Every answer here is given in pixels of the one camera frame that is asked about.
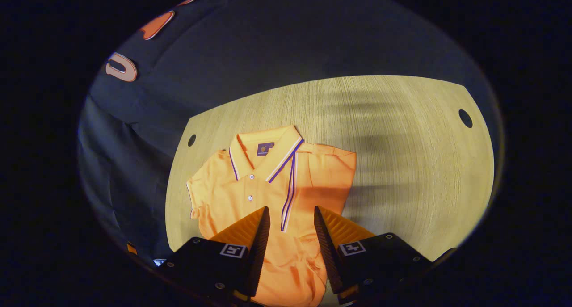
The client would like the orange T-shirt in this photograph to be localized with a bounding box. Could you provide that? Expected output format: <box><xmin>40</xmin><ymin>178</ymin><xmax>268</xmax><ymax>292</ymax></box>
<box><xmin>186</xmin><ymin>125</ymin><xmax>357</xmax><ymax>307</ymax></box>

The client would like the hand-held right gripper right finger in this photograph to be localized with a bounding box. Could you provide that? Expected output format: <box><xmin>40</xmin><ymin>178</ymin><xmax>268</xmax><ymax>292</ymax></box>
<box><xmin>314</xmin><ymin>205</ymin><xmax>434</xmax><ymax>306</ymax></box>

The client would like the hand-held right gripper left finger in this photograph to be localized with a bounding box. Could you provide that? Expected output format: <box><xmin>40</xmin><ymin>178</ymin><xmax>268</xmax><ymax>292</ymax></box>
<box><xmin>156</xmin><ymin>206</ymin><xmax>271</xmax><ymax>305</ymax></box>

